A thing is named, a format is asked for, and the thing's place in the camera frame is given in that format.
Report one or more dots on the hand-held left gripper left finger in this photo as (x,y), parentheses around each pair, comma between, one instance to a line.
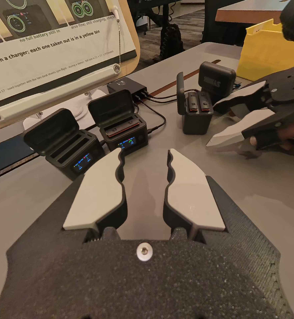
(94,197)

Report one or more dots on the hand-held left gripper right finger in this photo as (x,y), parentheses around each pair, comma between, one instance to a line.
(194,197)

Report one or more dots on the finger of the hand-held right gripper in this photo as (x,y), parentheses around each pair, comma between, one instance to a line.
(239,97)
(236,130)

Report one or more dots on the black battery charger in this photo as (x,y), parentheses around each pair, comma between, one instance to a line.
(216,79)
(109,107)
(197,124)
(42,132)

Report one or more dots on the red-edged black battery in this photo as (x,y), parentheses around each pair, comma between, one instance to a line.
(192,102)
(122,129)
(205,102)

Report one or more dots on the yellow plastic bin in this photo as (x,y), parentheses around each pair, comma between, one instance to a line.
(266,60)

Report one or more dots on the black office chair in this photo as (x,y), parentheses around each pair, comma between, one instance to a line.
(221,25)

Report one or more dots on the wooden table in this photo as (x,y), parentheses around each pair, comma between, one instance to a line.
(246,12)

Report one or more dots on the black backpack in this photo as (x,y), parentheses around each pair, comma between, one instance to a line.
(170,40)

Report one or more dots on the white stand base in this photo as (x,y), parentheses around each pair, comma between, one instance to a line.
(77,107)

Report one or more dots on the black usb hub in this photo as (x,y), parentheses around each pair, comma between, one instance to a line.
(124,85)

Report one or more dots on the wooden sign board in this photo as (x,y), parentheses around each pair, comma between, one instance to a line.
(132,55)

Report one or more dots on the instruction board on stand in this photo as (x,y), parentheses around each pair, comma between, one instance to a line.
(47,55)

